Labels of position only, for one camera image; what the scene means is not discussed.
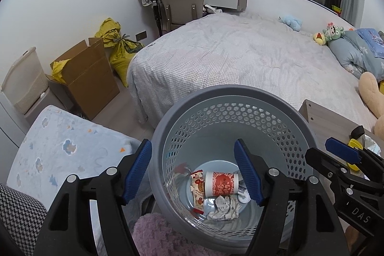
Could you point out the bear print snack wrapper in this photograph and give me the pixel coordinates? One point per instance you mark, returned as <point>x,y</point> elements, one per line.
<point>198,188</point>

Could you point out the purple fuzzy blanket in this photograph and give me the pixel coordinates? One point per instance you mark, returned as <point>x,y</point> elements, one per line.
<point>162,235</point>

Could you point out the blue printed pillow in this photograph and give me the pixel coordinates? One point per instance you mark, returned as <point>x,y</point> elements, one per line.
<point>372,37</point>

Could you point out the small white round lid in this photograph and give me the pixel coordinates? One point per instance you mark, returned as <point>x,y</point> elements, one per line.
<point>244,198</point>

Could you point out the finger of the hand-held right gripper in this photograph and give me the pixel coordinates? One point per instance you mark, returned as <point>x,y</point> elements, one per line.
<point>342,149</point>
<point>327,163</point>

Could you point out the colourful toy on sill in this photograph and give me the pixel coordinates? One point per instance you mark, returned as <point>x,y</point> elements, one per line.
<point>336,10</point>

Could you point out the light blue printed blanket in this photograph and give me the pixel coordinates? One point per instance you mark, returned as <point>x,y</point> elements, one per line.
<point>66,148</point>

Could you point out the open cardboard box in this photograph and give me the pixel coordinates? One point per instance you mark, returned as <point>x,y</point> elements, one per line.
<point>90,79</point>

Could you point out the grey perforated plastic basket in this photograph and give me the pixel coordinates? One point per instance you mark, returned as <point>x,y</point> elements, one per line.
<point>216,112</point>

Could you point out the beige storage bin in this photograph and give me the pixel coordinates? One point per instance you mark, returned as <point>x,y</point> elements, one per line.
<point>25,82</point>

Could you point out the yellow packet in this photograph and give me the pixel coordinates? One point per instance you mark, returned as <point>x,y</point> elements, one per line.
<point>355,143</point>

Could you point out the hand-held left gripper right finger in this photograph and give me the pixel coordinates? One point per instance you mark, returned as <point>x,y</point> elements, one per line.
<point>249,172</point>

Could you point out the large beige teddy bear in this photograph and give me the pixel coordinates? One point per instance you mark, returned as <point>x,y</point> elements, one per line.
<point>370,91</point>

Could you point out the small yellow plush toy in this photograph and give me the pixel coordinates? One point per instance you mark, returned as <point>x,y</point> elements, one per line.
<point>319,39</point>

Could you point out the small yellow block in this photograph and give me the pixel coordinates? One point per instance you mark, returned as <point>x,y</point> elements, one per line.
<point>381,85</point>

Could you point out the blue flowered quilt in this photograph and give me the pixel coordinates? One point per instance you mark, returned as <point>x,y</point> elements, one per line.
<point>354,49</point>

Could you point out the white papers by desk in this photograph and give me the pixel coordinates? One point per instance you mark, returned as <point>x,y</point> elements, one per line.
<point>213,10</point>

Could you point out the yellow tied sack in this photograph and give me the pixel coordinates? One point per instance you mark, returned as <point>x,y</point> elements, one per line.
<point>123,61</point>

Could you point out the yellow bag in box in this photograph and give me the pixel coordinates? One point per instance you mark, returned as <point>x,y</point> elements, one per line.
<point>61,71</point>

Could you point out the light blue plush toy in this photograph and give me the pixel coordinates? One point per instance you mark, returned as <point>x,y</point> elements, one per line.
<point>291,22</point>

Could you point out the red and white paper cup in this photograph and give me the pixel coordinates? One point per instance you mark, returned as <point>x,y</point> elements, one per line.
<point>222,184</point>

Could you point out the green plush toy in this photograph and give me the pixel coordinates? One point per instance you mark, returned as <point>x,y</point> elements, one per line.
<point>333,32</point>

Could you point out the black white houndstooth cloth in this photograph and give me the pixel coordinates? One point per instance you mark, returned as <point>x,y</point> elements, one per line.
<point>21,220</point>

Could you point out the crumpled blue mask packet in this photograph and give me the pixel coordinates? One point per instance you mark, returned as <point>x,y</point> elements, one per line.
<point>372,145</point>

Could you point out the white tissue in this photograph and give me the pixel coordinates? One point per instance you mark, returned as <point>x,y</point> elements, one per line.
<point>223,208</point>

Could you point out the bed with grey checked sheet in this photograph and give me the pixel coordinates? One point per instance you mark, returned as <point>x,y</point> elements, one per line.
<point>240,58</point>

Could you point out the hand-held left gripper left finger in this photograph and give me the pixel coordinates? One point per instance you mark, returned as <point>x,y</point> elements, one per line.
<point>138,172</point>

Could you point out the dark wall outlet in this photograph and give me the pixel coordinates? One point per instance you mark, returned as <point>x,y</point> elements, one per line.
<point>141,36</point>

